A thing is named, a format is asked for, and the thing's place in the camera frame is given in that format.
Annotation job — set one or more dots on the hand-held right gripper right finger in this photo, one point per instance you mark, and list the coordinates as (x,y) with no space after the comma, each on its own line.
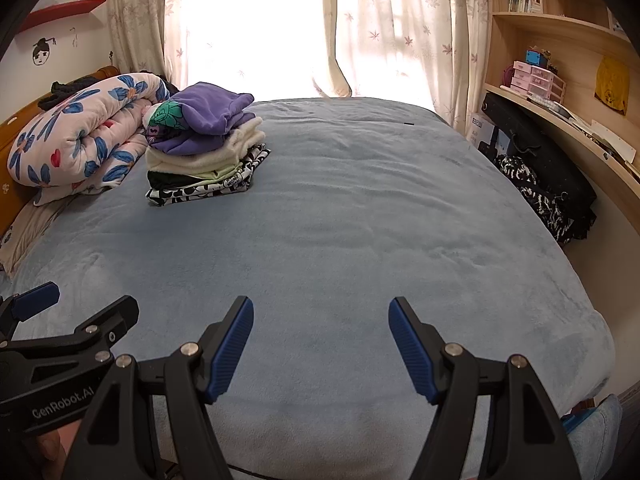
(412,355)

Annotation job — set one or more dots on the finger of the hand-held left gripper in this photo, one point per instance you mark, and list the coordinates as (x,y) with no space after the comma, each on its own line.
(35,300)
(117,317)

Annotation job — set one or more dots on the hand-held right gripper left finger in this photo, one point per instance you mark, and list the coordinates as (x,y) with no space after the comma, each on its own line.
(230,355)

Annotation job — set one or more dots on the purple hoodie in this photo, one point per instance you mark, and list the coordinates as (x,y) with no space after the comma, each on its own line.
(210,105)

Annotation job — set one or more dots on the person's left hand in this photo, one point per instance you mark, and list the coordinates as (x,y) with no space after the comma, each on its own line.
(55,447)

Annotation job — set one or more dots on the cream pillow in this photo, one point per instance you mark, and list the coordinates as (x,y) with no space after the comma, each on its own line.
(25,240)

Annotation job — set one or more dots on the grey-blue bed blanket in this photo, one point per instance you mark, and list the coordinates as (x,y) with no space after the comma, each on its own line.
(350,240)

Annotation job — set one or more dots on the black and white patterned garment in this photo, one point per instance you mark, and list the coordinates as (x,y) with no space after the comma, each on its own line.
(200,194)

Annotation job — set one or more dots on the floral quilt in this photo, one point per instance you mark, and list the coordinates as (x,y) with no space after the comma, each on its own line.
(75,130)

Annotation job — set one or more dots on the light green garment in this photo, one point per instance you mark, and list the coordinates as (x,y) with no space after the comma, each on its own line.
(220,174)

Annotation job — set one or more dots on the black and white patterned cloth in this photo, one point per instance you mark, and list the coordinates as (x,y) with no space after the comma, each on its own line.
(540,205)

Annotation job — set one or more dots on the person's denim-clad leg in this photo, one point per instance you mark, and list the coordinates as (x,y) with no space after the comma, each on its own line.
(595,435)

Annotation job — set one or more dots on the long black bag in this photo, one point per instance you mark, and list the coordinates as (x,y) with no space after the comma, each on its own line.
(540,160)

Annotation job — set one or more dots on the white cardboard box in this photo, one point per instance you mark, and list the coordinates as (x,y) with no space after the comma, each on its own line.
(480,130)

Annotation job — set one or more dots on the white papers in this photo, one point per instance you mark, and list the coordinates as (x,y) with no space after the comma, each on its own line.
(610,140)

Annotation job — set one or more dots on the floral sheer curtain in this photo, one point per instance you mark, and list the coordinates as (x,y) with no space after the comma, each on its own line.
(425,35)
(135,20)

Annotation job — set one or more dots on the pink drawer organiser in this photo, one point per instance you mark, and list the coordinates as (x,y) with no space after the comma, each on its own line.
(537,80)

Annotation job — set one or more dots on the small blue box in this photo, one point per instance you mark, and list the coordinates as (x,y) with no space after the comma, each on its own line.
(536,57)

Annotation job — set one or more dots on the yellow cloth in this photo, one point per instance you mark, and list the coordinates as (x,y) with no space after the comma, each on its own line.
(612,85)

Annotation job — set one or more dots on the wooden shelf unit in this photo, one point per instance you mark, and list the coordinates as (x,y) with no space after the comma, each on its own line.
(565,40)

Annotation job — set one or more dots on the face wall sticker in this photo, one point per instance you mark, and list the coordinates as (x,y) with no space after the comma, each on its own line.
(42,52)

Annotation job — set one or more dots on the red wall shelf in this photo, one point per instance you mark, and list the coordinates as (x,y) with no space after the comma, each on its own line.
(65,10)

